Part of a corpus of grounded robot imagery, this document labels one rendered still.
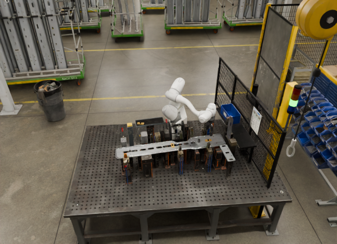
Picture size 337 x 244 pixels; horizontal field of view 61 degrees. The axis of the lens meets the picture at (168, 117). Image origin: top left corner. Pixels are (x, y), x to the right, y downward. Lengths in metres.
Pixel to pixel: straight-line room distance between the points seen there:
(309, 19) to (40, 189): 4.33
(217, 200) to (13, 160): 3.50
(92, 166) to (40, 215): 1.07
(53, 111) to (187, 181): 3.30
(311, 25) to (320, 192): 3.99
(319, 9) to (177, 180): 2.83
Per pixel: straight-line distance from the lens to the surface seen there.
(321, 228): 4.47
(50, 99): 5.74
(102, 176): 3.70
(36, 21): 7.15
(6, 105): 6.68
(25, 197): 4.78
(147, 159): 3.36
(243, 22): 10.65
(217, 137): 3.74
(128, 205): 3.36
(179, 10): 10.03
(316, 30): 1.09
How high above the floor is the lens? 3.36
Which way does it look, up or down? 36 degrees down
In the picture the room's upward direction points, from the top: straight up
